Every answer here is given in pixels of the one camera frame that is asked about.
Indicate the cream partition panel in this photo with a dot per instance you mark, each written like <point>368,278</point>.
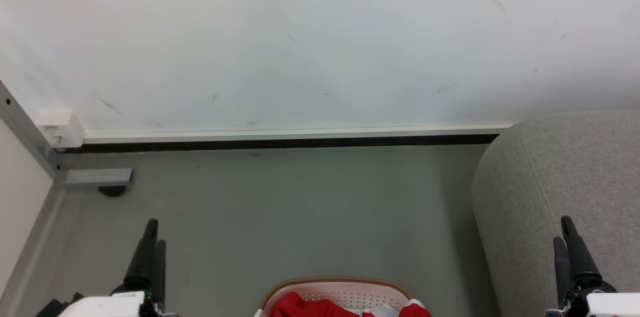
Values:
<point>20,197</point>

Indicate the grey metal partition frame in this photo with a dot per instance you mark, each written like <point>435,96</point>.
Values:
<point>30,132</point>

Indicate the grey fabric sofa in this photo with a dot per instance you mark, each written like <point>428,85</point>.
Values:
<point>560,182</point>

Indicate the white wall socket box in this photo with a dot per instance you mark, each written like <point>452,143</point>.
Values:
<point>61,128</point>

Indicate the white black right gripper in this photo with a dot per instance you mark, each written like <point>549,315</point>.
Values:
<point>610,304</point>

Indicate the black caster wheel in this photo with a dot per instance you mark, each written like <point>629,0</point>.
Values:
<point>112,191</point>

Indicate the white wall trunking strip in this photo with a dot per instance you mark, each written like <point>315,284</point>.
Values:
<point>300,133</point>

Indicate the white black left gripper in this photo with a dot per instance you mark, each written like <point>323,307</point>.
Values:
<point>107,306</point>

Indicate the black baseboard strip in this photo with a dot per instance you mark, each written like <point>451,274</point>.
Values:
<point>280,145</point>

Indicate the grey metal foot bar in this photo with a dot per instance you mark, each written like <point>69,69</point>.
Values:
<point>97,177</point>

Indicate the red cloth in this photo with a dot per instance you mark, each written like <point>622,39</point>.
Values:
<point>305,308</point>

